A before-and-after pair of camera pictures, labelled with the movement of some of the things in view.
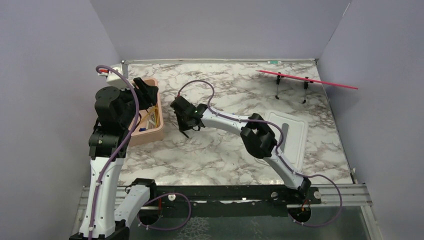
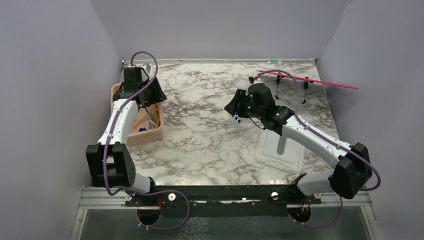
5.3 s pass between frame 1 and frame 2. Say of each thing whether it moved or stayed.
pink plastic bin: stayed
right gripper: moved
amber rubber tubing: stayed
